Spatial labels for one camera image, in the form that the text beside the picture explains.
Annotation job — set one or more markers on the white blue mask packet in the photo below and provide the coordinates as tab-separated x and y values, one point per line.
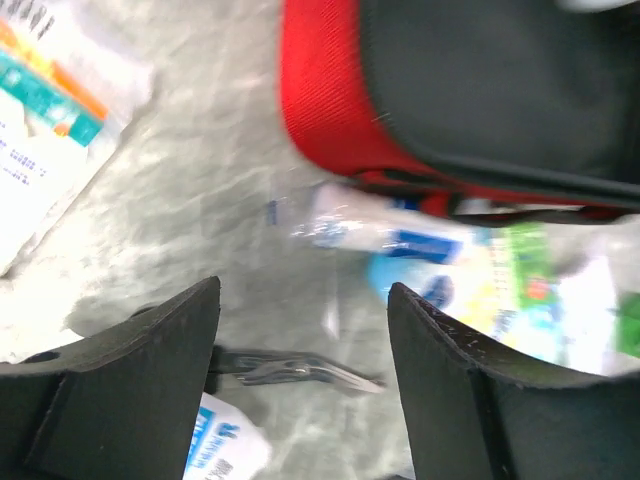
225	444

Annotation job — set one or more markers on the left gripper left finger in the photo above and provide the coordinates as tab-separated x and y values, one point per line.
121	404

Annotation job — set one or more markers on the small green box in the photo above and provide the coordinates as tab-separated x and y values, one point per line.
531	265

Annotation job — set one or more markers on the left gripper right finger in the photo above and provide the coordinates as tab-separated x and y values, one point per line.
477	409

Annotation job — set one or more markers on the black handled scissors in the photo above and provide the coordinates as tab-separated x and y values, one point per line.
254	367

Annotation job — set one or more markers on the red black medicine bag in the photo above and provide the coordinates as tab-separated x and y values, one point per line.
486	112

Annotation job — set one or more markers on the white blue ointment tube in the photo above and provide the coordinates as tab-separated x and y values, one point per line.
335	215

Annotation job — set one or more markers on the blue cotton swab bag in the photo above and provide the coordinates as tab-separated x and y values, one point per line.
584	330

